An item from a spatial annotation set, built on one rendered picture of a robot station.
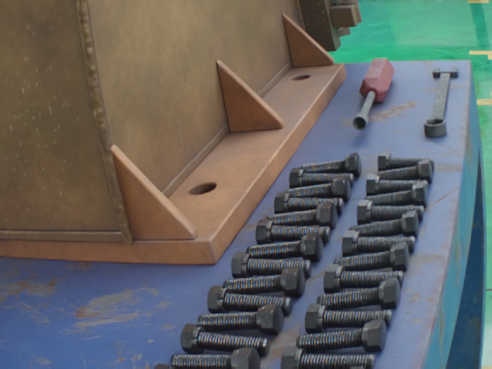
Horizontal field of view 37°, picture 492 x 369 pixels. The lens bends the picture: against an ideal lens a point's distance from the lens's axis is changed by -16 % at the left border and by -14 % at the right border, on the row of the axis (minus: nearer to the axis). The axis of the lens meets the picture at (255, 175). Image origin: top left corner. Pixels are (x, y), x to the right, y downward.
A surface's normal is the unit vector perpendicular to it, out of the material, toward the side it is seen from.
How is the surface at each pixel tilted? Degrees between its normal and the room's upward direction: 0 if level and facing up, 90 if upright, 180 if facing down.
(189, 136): 90
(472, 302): 90
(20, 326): 0
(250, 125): 90
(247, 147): 0
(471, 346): 90
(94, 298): 0
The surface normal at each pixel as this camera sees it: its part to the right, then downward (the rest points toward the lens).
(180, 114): 0.94, -0.06
